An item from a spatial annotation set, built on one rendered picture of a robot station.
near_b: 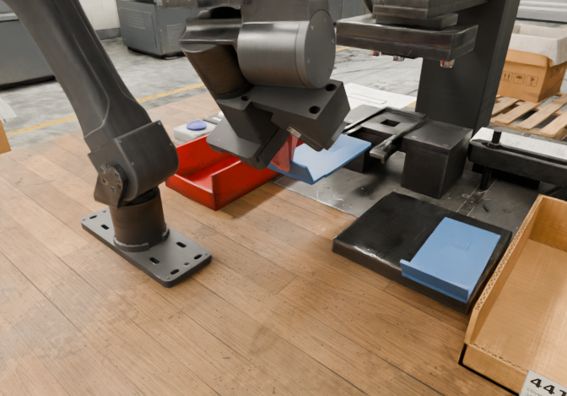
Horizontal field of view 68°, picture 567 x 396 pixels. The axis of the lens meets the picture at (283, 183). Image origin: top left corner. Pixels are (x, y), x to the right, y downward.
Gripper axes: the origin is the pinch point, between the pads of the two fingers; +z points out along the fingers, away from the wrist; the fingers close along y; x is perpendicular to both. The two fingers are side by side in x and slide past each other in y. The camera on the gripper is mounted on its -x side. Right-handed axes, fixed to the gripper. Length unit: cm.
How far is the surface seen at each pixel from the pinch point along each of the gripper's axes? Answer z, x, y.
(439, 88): 27.4, -0.2, 40.8
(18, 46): 125, 436, 77
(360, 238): 10.0, -9.0, -1.1
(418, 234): 12.8, -14.2, 3.5
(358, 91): 43, 26, 49
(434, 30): 1.4, -6.6, 26.9
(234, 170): 7.3, 12.0, -0.4
